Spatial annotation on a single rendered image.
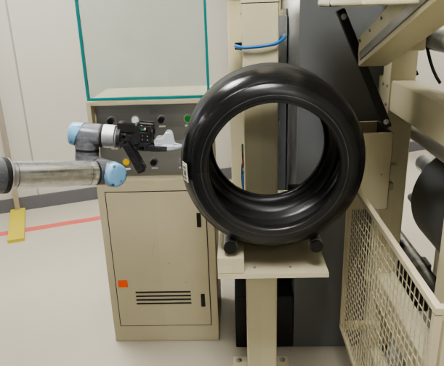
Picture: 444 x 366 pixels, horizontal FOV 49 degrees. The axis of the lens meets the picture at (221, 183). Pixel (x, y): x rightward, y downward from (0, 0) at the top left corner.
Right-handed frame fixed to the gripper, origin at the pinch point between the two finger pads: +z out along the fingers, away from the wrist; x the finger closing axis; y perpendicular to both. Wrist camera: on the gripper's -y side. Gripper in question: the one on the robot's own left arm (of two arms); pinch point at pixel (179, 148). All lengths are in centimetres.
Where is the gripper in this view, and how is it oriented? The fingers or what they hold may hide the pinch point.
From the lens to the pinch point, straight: 160.5
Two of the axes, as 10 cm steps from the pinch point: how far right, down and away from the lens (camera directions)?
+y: 0.8, -9.3, -3.5
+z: 10.0, 0.8, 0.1
